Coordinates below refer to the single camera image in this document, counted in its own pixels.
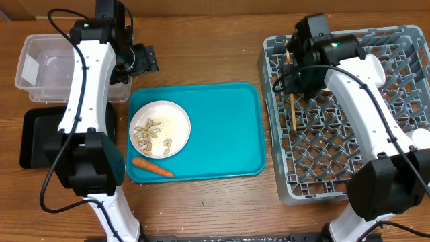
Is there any wooden chopstick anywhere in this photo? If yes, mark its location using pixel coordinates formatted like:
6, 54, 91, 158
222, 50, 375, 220
285, 40, 297, 130

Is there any white dinner plate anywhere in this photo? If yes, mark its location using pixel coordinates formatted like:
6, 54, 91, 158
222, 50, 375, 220
128, 101, 191, 159

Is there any white bowl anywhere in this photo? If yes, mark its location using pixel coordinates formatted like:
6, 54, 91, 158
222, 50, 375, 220
365, 54, 386, 88

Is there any orange carrot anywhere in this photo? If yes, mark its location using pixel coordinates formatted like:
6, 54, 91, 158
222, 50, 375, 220
132, 157, 175, 177

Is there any white cup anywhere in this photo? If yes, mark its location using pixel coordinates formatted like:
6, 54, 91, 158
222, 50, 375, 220
406, 128, 430, 150

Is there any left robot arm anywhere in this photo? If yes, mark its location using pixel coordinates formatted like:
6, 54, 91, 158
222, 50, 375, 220
43, 1, 159, 241

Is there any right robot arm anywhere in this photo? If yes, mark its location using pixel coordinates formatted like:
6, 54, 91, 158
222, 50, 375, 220
272, 14, 429, 241

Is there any grey dishwasher rack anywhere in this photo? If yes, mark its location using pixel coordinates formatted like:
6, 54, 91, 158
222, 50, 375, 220
258, 25, 429, 205

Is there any peanut shells pile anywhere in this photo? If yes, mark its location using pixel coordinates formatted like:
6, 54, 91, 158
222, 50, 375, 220
132, 118, 173, 157

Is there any teal serving tray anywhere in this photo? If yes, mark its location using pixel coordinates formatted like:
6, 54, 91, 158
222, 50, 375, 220
128, 83, 266, 182

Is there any clear plastic bin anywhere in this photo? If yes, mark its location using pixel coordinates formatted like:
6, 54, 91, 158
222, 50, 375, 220
15, 32, 134, 104

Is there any black tray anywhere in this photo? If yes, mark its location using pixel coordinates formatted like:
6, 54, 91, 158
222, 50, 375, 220
19, 101, 116, 169

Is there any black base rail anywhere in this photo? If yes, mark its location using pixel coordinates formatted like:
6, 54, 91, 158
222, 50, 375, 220
140, 233, 320, 242

